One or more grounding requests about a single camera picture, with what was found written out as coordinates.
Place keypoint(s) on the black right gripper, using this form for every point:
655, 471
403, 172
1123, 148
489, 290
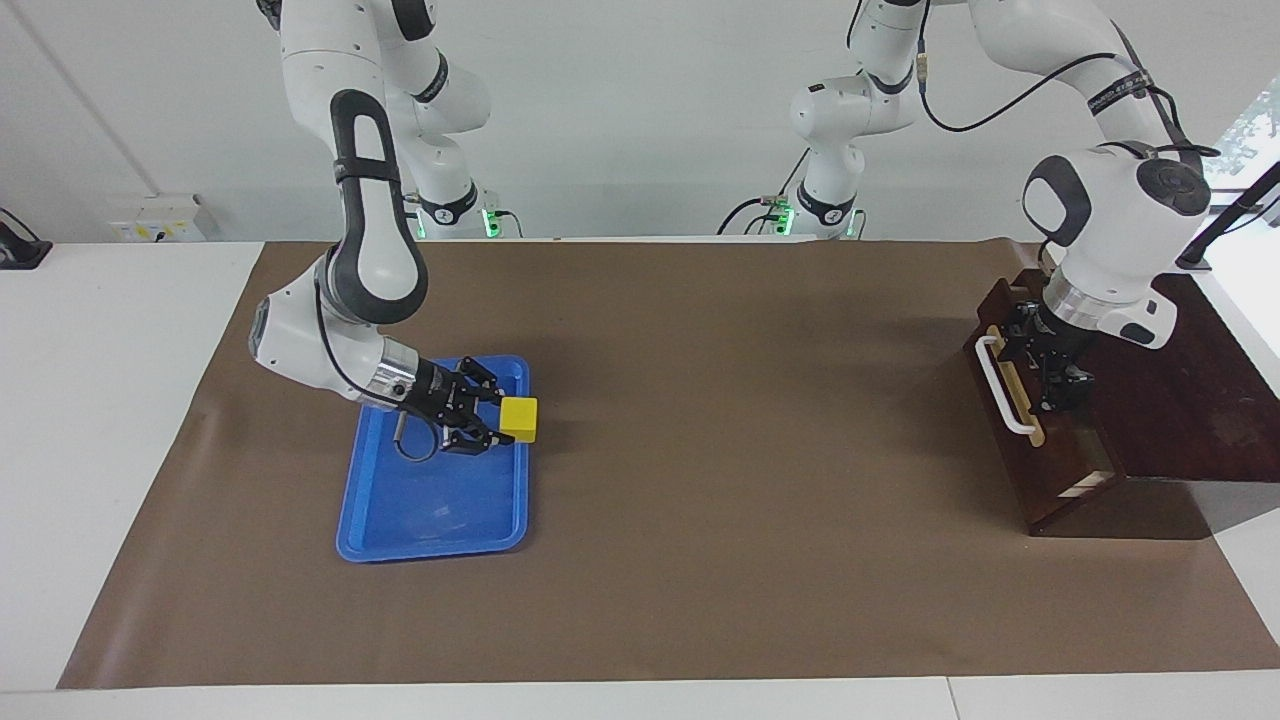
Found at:
432, 395

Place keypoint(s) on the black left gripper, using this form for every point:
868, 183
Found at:
1062, 342

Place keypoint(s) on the yellow cube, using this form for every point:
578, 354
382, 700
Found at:
518, 420

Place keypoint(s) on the wooden drawer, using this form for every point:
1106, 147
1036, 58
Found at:
1040, 470

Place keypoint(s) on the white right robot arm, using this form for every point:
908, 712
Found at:
370, 250

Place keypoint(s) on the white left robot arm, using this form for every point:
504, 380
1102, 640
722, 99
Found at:
1110, 220

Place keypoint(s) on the blue plastic tray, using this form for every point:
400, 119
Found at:
430, 510

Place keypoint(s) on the dark wooden cabinet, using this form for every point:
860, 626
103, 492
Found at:
1180, 400

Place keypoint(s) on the black angled stand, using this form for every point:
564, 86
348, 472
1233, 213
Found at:
1225, 215

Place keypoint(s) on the brown table mat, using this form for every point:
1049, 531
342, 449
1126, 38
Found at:
750, 500

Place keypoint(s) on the white wall socket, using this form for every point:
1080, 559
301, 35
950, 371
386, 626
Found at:
155, 220

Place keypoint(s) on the small black desk mount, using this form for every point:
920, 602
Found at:
20, 250

